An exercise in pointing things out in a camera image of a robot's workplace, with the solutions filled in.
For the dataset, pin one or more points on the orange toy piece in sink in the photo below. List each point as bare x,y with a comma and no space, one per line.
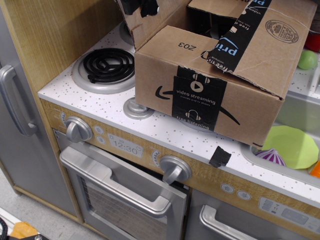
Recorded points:
315,171

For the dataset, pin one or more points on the silver toy oven door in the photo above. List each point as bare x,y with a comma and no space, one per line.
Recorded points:
121,201

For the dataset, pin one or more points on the orange object on floor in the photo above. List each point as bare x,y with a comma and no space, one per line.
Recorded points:
23,230

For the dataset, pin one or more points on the silver left oven knob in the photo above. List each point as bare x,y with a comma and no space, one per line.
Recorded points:
77,130

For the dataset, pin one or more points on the silver dishwasher door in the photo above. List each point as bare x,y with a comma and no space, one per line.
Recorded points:
212,219

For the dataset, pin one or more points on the black coil stove burner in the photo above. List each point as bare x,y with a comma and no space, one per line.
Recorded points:
105,71
125,34

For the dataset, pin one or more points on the lime green toy plate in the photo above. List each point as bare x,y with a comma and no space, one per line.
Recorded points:
297,149

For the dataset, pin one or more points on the silver toy sink basin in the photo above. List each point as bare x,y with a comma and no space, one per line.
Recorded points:
301,112

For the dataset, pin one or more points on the silver oven knob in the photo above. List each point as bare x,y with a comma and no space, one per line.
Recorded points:
77,130
174,169

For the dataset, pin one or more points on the green toy ball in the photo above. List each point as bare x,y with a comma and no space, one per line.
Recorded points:
308,60

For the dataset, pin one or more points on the grey toy fridge door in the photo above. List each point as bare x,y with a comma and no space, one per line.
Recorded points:
26,154

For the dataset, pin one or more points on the silver right oven knob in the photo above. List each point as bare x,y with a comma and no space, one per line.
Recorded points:
174,169

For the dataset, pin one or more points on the front black coil stove burner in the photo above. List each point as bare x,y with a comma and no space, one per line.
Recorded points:
105,71

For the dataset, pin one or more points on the brown Amazon cardboard box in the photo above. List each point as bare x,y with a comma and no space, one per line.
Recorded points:
221,65

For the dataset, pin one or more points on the black tape piece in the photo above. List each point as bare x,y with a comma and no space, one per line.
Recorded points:
220,158

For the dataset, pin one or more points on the red toy bottle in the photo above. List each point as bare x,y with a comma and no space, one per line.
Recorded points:
313,42

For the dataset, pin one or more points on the silver small burner disc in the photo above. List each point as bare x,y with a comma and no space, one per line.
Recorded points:
136,111

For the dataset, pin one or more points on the rear black coil stove burner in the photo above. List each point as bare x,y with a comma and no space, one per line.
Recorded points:
125,34

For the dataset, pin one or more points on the purple toy onion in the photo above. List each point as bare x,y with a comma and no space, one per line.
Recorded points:
271,155

